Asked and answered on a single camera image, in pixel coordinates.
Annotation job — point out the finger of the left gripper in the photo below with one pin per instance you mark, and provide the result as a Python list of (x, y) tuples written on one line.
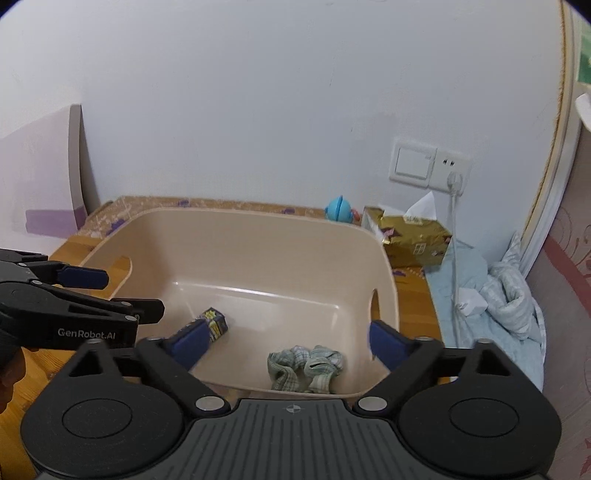
[(146, 311), (65, 275)]

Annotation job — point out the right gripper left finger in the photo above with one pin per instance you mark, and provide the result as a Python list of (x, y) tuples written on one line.
[(167, 363)]

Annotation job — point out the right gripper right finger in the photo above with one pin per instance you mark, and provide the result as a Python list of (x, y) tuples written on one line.
[(412, 365)]

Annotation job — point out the black yellow long box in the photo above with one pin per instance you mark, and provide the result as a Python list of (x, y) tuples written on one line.
[(211, 321)]

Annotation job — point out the green checkered cloth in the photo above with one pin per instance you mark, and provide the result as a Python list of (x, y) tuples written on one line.
[(303, 370)]

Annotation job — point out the lilac wooden board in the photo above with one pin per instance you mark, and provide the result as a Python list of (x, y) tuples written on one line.
[(42, 202)]

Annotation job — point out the white charger adapter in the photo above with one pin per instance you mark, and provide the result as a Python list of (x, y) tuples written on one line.
[(470, 302)]

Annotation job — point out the light blue blanket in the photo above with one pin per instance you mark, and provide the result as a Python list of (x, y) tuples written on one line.
[(513, 319)]

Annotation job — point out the gold tissue box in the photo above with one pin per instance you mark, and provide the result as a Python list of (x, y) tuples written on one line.
[(414, 238)]

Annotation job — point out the beige plastic storage basket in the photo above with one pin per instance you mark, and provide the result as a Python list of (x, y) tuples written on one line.
[(279, 280)]

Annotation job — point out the blue round toy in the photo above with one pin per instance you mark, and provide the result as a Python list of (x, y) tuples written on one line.
[(340, 210)]

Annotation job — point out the green hanging tissue pack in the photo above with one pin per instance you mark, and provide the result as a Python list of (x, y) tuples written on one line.
[(583, 101)]

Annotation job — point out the white wall light switch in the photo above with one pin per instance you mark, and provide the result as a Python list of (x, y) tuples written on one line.
[(412, 162)]

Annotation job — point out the white wall power socket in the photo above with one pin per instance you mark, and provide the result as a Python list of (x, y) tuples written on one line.
[(450, 163)]

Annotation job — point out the cream headboard frame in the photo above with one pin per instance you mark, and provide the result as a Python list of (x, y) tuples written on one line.
[(567, 126)]

